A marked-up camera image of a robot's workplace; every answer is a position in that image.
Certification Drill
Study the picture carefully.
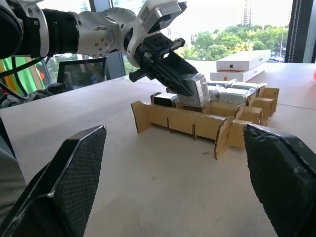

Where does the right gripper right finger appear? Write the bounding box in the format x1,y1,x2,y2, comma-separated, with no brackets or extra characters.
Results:
243,123,316,237

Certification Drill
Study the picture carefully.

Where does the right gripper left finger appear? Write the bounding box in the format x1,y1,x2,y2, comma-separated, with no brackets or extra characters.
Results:
0,125,107,237

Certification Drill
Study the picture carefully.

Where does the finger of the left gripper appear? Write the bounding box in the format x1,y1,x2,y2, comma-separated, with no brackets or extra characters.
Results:
148,61,194,97
164,51,198,77

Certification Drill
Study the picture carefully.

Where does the wooden slotted tray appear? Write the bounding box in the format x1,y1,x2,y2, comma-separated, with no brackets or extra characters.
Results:
130,84,280,161

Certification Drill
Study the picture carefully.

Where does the white box with orange print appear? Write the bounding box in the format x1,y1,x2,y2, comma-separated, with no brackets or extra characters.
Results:
210,69,266,83

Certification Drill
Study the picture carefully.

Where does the white Apple product box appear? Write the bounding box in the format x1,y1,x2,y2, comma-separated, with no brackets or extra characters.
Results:
216,49,272,71

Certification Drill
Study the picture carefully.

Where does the black monitor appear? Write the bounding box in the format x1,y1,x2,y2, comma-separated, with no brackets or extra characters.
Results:
56,57,111,91

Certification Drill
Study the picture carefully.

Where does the green panel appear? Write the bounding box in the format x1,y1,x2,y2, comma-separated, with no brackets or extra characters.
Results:
0,55,46,95

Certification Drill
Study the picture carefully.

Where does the black and silver camera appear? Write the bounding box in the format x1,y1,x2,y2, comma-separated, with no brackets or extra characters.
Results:
153,92,177,108

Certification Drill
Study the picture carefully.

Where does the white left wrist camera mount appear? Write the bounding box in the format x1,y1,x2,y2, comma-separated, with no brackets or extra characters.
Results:
126,0,188,68

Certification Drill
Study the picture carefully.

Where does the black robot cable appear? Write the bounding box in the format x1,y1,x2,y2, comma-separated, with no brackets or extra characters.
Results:
0,56,49,100

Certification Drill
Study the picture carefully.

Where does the black window frame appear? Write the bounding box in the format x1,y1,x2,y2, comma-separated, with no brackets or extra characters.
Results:
284,0,316,64

